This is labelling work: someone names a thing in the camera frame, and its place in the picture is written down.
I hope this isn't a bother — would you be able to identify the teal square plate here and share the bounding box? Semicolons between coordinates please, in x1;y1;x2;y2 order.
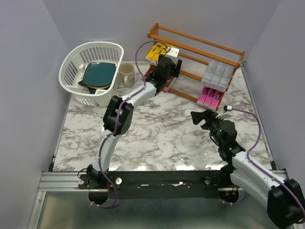
82;62;116;87

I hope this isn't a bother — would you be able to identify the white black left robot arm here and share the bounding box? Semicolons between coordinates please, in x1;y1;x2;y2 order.
82;55;182;188

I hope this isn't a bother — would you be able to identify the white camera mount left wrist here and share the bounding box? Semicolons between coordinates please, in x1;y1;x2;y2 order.
165;47;180;64

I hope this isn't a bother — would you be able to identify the white plastic dish basket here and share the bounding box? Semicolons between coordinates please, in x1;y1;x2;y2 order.
58;42;124;107

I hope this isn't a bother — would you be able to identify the pink Curaprox box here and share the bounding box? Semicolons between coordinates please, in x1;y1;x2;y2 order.
203;88;216;108
197;86;210;106
209;90;224;111

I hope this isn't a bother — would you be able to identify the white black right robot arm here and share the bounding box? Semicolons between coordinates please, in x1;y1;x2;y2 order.
191;110;305;229

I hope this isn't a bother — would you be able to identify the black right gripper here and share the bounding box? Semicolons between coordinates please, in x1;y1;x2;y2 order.
191;108;227;147

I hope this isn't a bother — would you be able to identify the silver toothpaste box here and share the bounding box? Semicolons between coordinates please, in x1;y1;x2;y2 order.
217;65;234;92
201;60;218;86
209;62;226;89

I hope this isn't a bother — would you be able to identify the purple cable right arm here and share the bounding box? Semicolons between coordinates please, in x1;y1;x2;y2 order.
224;106;305;213

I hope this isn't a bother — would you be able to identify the beige ceramic mug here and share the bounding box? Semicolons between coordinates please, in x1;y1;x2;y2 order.
119;62;135;88

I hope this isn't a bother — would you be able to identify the aluminium frame rail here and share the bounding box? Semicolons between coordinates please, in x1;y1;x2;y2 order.
26;168;298;229

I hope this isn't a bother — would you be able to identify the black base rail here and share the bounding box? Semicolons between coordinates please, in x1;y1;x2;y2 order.
78;170;239;200

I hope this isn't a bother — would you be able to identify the orange wooden shelf rack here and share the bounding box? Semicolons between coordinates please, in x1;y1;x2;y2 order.
148;23;245;96

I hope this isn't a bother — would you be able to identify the red Muesrgtei toothpaste box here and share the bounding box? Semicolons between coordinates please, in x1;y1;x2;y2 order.
163;77;177;92

